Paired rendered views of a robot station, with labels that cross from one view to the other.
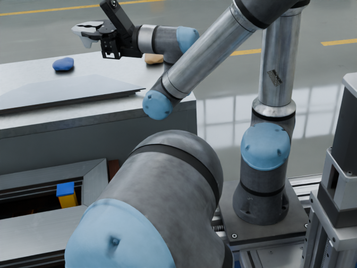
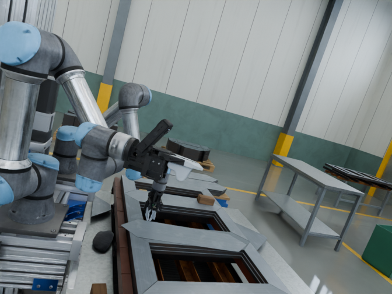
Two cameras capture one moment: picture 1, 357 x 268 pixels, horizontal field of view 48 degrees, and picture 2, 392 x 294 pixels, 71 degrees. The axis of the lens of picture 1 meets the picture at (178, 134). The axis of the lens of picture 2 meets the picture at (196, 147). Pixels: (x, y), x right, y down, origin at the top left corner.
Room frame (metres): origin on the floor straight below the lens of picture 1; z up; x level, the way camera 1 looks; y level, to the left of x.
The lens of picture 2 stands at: (1.80, 0.09, 1.64)
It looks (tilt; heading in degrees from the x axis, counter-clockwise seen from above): 11 degrees down; 168
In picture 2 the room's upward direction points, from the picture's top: 17 degrees clockwise
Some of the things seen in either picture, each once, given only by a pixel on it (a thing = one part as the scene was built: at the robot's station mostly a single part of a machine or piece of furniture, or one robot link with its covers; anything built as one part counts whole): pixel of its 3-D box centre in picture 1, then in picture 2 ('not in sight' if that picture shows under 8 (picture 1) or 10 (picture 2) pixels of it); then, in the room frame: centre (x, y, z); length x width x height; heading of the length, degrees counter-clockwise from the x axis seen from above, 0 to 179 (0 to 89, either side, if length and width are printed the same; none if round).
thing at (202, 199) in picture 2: not in sight; (205, 199); (-0.07, 0.69, 0.89); 0.12 x 0.06 x 0.05; 94
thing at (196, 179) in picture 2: not in sight; (185, 180); (-0.61, 0.62, 0.82); 0.80 x 0.40 x 0.06; 99
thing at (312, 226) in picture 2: not in sight; (301, 196); (-2.09, 2.91, 0.47); 1.50 x 0.70 x 0.95; 5
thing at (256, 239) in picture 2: not in sight; (251, 234); (0.11, 1.05, 0.77); 0.45 x 0.20 x 0.04; 9
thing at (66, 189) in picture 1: (65, 190); not in sight; (1.08, 0.41, 0.88); 0.06 x 0.06 x 0.02; 9
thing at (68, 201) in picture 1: (71, 210); not in sight; (1.08, 0.41, 0.78); 0.05 x 0.05 x 0.19; 9
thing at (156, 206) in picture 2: not in sight; (155, 199); (0.38, 0.27, 1.01); 0.09 x 0.08 x 0.12; 9
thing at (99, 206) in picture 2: not in sight; (101, 206); (-0.03, -0.03, 0.70); 0.39 x 0.12 x 0.04; 9
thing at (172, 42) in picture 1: (176, 42); (97, 139); (1.01, -0.01, 1.43); 0.11 x 0.08 x 0.09; 69
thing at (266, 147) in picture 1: (264, 155); (38, 172); (0.80, -0.21, 1.20); 0.13 x 0.12 x 0.14; 159
